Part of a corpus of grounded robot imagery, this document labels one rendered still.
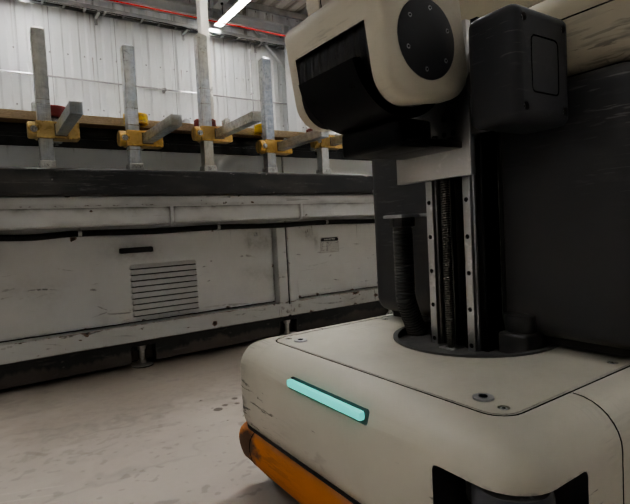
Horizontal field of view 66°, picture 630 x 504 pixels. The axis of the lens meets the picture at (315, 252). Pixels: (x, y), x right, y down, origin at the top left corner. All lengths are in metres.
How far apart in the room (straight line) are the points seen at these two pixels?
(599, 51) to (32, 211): 1.44
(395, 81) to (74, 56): 8.84
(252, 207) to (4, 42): 7.73
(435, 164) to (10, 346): 1.47
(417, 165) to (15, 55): 8.68
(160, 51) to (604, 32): 9.26
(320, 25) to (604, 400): 0.60
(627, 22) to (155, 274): 1.63
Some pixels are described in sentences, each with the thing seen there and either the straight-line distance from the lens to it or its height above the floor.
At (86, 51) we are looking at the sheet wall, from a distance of 9.46.
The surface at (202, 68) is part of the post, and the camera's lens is 1.84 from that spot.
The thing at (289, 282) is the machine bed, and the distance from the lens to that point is 2.15.
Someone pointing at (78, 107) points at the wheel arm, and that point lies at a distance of 1.37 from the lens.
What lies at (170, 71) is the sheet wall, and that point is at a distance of 9.72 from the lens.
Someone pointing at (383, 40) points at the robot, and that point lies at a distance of 0.65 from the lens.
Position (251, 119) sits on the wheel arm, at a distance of 1.54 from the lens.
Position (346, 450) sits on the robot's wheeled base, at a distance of 0.70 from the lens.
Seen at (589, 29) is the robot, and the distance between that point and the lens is 0.82.
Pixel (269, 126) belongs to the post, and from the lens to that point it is 1.90.
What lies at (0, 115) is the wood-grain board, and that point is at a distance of 1.82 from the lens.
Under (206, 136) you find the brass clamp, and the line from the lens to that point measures 1.77.
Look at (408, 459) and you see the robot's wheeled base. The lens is 0.60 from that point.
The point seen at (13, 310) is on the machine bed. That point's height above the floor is 0.27.
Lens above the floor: 0.49
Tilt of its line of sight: 3 degrees down
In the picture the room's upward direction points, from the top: 3 degrees counter-clockwise
